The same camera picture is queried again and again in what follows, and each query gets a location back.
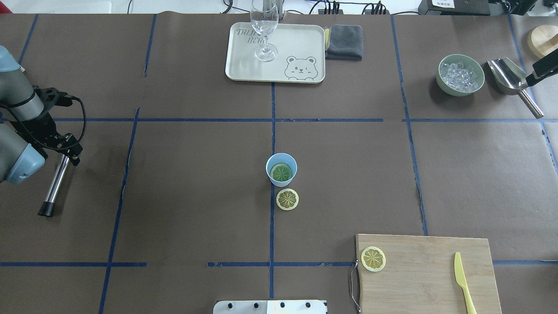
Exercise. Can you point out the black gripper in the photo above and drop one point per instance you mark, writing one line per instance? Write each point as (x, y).
(71, 149)

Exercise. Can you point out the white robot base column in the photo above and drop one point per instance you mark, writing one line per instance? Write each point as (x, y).
(311, 306)

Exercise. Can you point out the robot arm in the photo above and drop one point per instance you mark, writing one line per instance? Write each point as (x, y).
(19, 160)

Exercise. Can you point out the light blue cup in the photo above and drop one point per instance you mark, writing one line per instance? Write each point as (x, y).
(281, 158)

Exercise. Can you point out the lemon slice on table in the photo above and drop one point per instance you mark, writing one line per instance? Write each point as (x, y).
(287, 199)

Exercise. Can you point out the lemon slice on board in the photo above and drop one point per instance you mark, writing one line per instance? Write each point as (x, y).
(373, 259)

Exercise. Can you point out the stainless steel muddler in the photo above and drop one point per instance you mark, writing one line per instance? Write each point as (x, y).
(47, 207)

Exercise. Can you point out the clear wine glass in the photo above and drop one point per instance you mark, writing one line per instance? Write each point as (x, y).
(264, 17)

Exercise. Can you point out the dark grey folded cloth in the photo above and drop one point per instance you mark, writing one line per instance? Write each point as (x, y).
(344, 42)

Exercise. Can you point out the wooden cutting board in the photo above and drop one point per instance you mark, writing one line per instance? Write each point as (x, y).
(418, 277)

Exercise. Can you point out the green bowl of ice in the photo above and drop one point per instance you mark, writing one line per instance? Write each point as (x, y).
(459, 75)

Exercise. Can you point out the yellow plastic knife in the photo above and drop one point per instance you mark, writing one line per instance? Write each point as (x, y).
(460, 278)

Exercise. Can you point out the metal ice scoop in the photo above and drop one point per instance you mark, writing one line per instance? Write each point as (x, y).
(511, 80)

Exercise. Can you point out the wooden mug tree stand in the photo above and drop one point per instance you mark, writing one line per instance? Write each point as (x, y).
(542, 40)

